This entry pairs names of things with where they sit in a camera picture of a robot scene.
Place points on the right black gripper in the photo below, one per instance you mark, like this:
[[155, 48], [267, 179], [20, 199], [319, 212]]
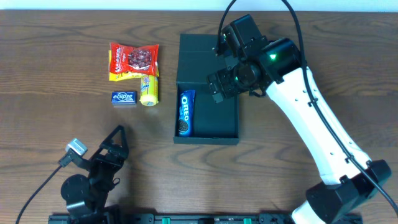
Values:
[[218, 86]]

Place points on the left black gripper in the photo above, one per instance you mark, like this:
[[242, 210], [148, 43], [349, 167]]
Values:
[[109, 152]]

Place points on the dark green box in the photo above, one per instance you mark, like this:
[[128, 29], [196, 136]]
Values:
[[213, 123]]

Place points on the blue oreo cookie pack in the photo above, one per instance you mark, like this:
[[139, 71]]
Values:
[[186, 109]]

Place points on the yellow candy bag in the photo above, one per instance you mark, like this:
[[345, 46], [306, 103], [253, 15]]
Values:
[[128, 75]]

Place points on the red candy bag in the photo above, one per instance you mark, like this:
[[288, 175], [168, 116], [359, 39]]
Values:
[[133, 59]]

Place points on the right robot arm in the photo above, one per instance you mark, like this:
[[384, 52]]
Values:
[[349, 177]]

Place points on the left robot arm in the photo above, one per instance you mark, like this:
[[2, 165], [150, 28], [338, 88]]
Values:
[[86, 196]]

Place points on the blue eclipse mint tin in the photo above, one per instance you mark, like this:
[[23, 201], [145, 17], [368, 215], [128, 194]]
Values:
[[123, 98]]

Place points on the yellow candy roll tube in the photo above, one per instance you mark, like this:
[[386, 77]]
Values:
[[149, 90]]

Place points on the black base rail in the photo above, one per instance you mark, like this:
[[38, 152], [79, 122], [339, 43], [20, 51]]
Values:
[[147, 218]]

